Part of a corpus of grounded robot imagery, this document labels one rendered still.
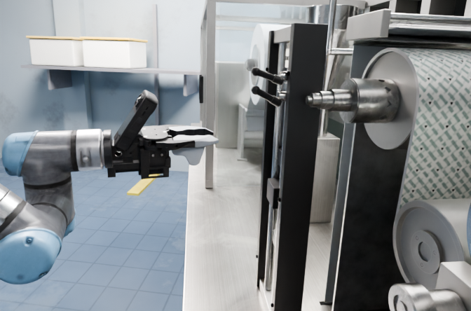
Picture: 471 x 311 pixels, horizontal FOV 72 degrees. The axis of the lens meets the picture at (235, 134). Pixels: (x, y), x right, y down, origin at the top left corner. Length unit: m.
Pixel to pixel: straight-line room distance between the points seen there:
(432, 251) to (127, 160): 0.50
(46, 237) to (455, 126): 0.56
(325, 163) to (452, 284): 0.66
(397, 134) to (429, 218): 0.12
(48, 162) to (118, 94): 3.52
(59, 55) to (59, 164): 3.20
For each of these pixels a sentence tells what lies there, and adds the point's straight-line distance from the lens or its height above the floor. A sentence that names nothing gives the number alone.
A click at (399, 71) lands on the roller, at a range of 0.50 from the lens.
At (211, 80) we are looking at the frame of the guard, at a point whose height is 1.31.
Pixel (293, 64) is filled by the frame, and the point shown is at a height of 1.38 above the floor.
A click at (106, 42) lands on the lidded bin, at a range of 3.52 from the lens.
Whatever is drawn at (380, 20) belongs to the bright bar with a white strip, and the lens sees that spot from 0.49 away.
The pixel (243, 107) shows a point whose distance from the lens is 1.19.
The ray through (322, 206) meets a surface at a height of 0.95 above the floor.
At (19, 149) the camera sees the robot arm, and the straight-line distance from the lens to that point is 0.63.
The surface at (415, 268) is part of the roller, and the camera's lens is 0.49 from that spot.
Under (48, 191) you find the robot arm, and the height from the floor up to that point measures 1.16.
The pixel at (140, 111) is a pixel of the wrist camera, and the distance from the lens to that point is 0.59.
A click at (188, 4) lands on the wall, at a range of 3.81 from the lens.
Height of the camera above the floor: 1.39
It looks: 14 degrees down
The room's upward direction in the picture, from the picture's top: 2 degrees clockwise
